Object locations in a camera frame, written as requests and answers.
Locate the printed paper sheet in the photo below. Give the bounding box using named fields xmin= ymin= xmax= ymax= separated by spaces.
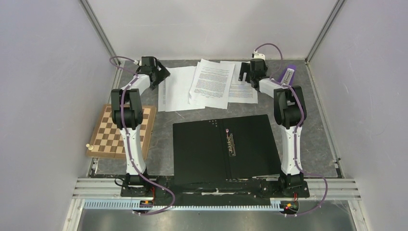
xmin=189 ymin=59 xmax=235 ymax=109
xmin=220 ymin=61 xmax=258 ymax=104

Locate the printed paper sheet top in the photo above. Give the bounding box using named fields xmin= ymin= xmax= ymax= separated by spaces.
xmin=189 ymin=59 xmax=235 ymax=109

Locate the teal folder black inside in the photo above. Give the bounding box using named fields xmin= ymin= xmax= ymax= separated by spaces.
xmin=173 ymin=115 xmax=281 ymax=184

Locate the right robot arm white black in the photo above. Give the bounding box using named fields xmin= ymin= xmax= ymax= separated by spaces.
xmin=238 ymin=58 xmax=306 ymax=196

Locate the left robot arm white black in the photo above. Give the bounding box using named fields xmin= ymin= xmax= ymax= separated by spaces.
xmin=111 ymin=56 xmax=170 ymax=196

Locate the metal folder clip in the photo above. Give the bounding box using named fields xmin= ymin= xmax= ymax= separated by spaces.
xmin=226 ymin=128 xmax=236 ymax=157

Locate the purple metronome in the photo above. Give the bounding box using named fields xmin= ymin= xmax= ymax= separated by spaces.
xmin=278 ymin=64 xmax=296 ymax=86

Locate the wooden chessboard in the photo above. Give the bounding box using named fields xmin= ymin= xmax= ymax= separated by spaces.
xmin=86 ymin=104 xmax=157 ymax=160

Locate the white chess pawn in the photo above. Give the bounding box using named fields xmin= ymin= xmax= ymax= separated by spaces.
xmin=86 ymin=143 xmax=94 ymax=151

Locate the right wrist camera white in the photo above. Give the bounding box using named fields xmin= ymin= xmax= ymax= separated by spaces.
xmin=252 ymin=50 xmax=266 ymax=60

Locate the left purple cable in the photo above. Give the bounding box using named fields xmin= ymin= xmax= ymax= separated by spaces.
xmin=109 ymin=56 xmax=176 ymax=216

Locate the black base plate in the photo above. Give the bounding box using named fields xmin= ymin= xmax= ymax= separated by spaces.
xmin=119 ymin=176 xmax=310 ymax=206

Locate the aluminium frame rail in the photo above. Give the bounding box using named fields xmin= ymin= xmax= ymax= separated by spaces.
xmin=73 ymin=178 xmax=362 ymax=201

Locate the white toothed cable duct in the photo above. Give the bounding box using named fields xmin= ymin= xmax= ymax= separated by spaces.
xmin=83 ymin=199 xmax=284 ymax=212

